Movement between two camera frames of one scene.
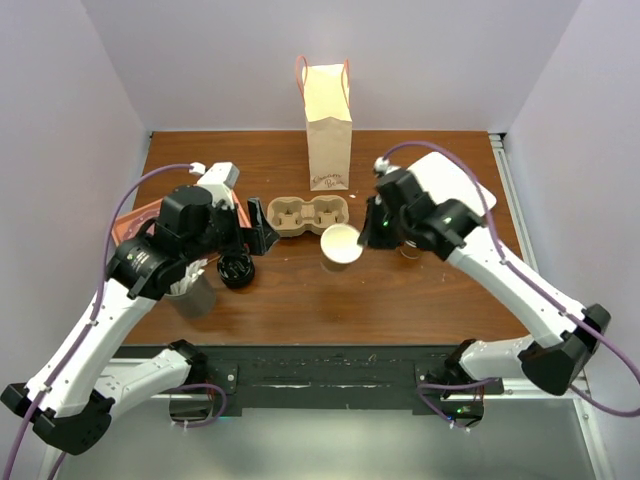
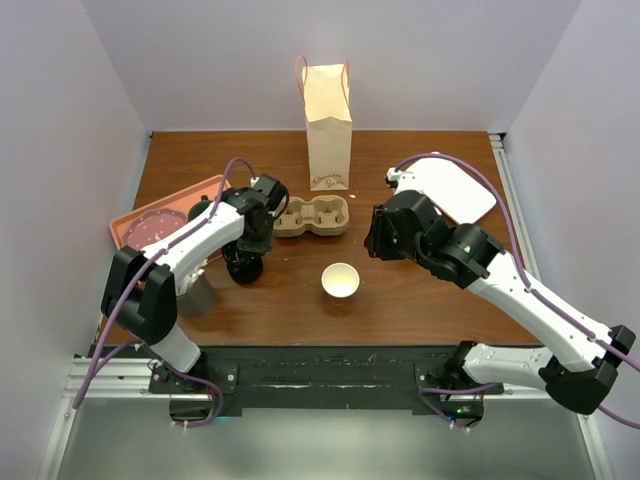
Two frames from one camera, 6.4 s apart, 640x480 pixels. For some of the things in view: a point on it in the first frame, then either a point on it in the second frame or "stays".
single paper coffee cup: x=338 y=246 -> x=339 y=281
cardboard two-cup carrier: x=291 y=216 stays
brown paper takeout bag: x=325 y=90 stays
